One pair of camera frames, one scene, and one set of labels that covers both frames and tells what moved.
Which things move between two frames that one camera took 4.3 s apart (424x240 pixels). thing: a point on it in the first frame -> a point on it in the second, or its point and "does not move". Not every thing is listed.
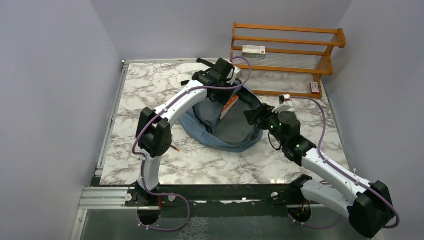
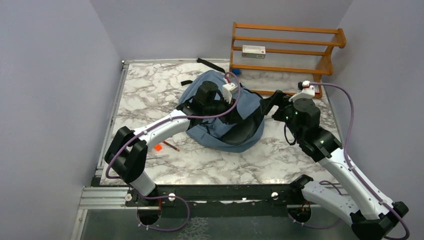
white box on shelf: [254, 51] does not move
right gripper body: [270, 122] -> [285, 115]
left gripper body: [221, 96] -> [217, 108]
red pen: [177, 149] does not move
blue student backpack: [203, 126] does not move
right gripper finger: [252, 116] -> [266, 104]
